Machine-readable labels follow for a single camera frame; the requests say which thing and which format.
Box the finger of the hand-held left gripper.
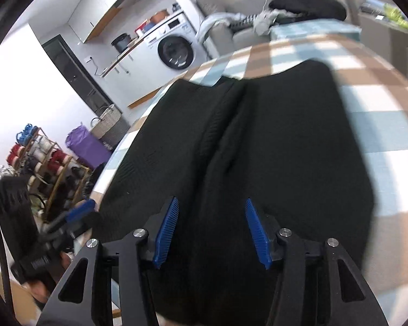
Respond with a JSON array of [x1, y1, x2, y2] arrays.
[[41, 199, 101, 242]]

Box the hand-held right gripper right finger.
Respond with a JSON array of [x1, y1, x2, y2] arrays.
[[245, 197, 390, 326]]

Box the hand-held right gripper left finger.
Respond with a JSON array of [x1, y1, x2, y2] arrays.
[[37, 195, 180, 326]]

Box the black knit garment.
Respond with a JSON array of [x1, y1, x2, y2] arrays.
[[98, 59, 376, 326]]

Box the white grey crumpled clothes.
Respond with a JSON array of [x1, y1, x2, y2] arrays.
[[197, 11, 280, 37]]

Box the pile of black clothes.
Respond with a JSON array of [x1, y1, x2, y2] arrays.
[[268, 0, 347, 21]]

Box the person's left hand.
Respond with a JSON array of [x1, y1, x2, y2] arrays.
[[24, 278, 57, 311]]

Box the black fabric case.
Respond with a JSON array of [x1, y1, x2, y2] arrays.
[[0, 175, 39, 255]]

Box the purple bag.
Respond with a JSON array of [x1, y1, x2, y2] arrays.
[[66, 124, 113, 170]]

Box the rack of thread spools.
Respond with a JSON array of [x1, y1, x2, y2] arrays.
[[7, 124, 91, 218]]

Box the woven laundry basket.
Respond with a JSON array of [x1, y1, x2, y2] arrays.
[[90, 105, 131, 147]]

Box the dark glass door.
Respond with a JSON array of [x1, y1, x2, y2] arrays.
[[42, 36, 123, 116]]

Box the brown blue plaid cloth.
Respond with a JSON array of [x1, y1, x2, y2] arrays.
[[90, 34, 408, 313]]

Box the black cooking pot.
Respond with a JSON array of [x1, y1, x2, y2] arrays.
[[110, 34, 138, 54]]

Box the white washing machine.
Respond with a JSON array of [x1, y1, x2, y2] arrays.
[[143, 11, 208, 73]]

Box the grey sofa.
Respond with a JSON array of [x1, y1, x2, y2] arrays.
[[195, 0, 276, 59]]

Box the teal checked cloth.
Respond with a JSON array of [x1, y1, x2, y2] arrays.
[[270, 18, 361, 43]]

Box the grey side table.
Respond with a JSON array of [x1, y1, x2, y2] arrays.
[[357, 7, 408, 62]]

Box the green plastic toy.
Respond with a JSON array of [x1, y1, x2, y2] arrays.
[[382, 3, 408, 29]]

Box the black cable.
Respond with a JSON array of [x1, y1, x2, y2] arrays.
[[0, 190, 15, 320]]

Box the white wall cabinet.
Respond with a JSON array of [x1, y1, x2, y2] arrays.
[[68, 0, 160, 43]]

